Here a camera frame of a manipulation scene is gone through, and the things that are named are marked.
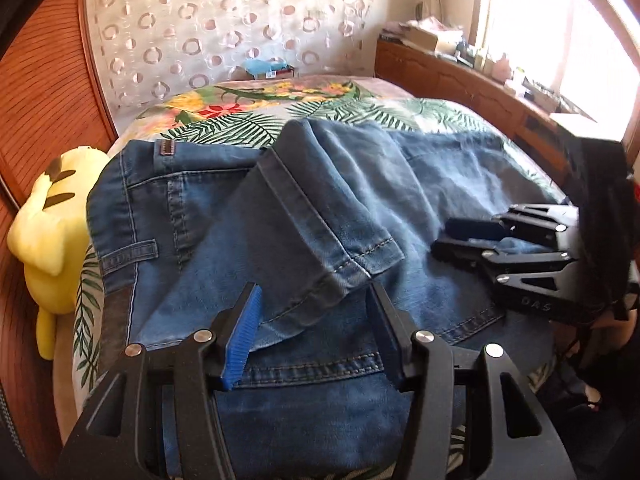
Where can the box with blue cloth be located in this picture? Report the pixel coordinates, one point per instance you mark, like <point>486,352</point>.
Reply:
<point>260,66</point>

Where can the yellow plush toy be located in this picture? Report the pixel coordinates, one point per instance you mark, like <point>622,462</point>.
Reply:
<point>45,240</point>

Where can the floral blanket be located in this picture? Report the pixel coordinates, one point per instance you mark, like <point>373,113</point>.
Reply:
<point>225,107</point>

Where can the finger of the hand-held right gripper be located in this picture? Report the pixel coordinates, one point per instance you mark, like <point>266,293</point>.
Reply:
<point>475,229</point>
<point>460,251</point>

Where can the blue denim pants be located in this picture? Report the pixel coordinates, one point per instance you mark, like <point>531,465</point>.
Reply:
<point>310,190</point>

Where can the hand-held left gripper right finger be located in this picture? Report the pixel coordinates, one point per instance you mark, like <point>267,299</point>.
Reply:
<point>387,340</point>

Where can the wooden cabinet row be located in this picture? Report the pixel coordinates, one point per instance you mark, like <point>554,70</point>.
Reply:
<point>450,77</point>

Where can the small cardboard box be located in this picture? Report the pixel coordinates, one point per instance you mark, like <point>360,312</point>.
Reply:
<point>282,73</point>

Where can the beige cardboard box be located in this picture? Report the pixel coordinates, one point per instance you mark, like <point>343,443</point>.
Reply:
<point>425,37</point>

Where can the wooden framed window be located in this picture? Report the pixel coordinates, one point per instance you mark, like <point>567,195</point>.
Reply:
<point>575,35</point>

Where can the pink patterned bag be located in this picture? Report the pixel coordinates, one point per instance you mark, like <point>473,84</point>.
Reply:
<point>435,23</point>

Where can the wooden slatted wardrobe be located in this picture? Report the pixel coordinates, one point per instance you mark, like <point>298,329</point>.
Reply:
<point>40,85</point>

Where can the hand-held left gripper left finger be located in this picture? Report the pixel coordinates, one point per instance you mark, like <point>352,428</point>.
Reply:
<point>242,340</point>

